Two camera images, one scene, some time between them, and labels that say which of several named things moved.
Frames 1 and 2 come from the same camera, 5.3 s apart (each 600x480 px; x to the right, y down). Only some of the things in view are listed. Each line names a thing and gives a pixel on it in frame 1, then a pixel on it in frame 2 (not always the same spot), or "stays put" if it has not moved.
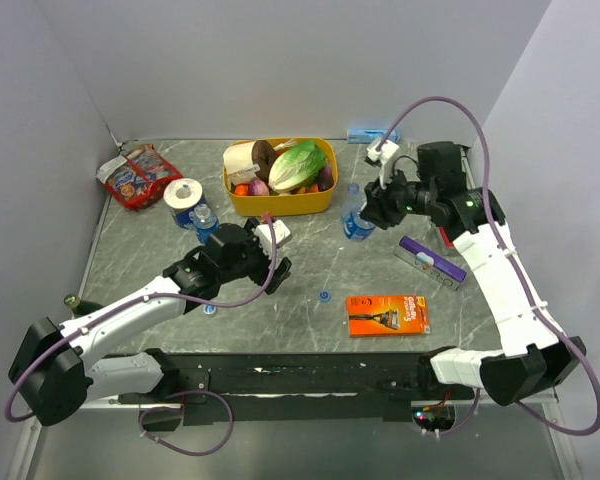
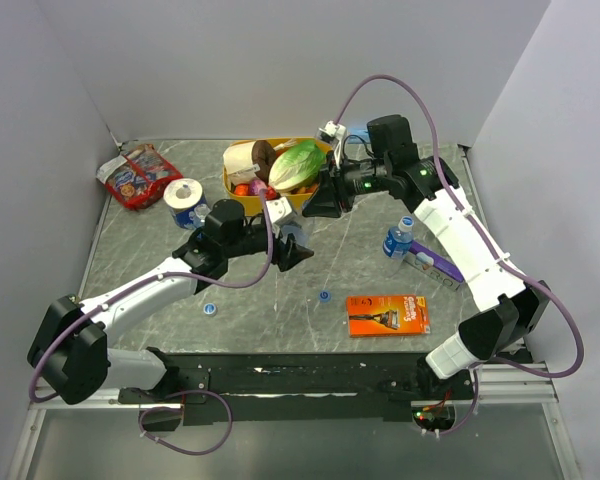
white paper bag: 238,162 stays put
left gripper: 262,275 → 290,255
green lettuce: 297,168 stays put
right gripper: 378,207 → 324,203
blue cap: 209,309 stays put
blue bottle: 203,221 stays put
